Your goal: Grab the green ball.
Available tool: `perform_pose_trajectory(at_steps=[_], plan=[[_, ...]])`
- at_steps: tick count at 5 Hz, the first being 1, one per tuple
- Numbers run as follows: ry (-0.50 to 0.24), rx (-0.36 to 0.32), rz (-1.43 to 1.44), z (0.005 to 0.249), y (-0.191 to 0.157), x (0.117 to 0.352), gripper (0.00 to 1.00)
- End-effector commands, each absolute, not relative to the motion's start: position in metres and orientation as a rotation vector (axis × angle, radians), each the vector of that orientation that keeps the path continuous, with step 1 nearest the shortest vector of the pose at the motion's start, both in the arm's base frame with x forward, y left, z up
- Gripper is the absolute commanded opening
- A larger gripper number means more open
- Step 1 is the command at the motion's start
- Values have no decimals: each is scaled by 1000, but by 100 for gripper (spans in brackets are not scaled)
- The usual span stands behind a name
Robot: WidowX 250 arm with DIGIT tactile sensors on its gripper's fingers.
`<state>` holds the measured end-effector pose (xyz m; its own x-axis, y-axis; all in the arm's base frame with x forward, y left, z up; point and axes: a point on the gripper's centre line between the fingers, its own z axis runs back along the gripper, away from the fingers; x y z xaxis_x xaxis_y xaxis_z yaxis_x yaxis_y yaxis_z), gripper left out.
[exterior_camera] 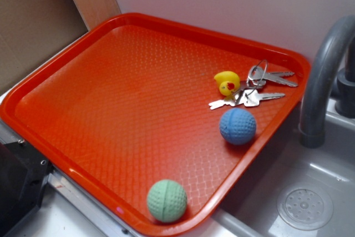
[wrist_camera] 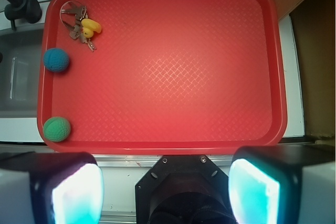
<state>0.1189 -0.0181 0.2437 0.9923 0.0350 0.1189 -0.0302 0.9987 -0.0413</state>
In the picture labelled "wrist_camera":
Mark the blue foam ball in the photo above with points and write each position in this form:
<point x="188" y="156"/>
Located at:
<point x="56" y="60"/>

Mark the black faucet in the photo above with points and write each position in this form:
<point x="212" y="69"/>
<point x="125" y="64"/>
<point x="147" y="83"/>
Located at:
<point x="29" y="10"/>

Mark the red plastic tray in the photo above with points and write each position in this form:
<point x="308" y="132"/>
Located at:
<point x="168" y="77"/>

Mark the yellow rubber duck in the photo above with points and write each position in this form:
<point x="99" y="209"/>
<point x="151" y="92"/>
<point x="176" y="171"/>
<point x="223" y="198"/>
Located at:
<point x="89" y="27"/>

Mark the green foam ball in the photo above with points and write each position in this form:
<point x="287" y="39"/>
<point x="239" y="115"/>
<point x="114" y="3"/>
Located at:
<point x="56" y="129"/>

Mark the metal key bunch with ring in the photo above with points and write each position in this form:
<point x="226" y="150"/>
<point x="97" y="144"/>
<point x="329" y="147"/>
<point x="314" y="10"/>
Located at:
<point x="71" y="15"/>

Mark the stainless steel sink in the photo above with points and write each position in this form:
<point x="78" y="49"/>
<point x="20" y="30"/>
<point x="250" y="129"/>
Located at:
<point x="20" y="66"/>

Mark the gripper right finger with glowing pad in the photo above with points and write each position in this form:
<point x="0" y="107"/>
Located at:
<point x="283" y="184"/>

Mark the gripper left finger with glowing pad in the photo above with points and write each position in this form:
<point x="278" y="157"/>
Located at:
<point x="50" y="188"/>

